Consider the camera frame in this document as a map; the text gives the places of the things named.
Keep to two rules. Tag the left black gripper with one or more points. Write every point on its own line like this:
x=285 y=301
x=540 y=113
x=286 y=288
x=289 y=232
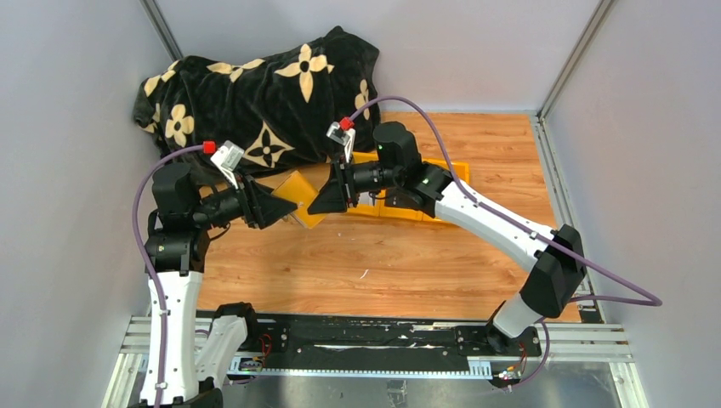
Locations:
x=260 y=207

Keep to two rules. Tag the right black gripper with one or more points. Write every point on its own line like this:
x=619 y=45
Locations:
x=332 y=196

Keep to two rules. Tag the yellow leather card holder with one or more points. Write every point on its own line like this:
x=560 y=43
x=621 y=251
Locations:
x=298 y=189

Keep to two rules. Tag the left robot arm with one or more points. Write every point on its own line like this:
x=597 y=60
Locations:
x=181 y=374

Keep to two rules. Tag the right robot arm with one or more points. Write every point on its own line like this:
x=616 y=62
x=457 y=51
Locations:
x=551 y=257

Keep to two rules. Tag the black floral blanket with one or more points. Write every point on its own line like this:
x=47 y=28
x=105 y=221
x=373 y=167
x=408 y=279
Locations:
x=276 y=108

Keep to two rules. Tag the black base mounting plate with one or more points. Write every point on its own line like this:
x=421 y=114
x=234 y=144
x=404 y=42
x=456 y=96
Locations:
x=362 y=343

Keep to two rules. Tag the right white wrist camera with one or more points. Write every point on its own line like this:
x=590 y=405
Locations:
x=343 y=133

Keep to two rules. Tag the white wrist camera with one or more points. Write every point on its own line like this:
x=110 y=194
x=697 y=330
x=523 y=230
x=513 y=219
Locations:
x=226 y=159
x=343 y=133

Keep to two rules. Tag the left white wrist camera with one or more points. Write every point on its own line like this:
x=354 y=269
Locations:
x=226 y=159

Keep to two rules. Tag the aluminium frame rail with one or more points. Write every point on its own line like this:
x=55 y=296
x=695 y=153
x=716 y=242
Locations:
x=582 y=365

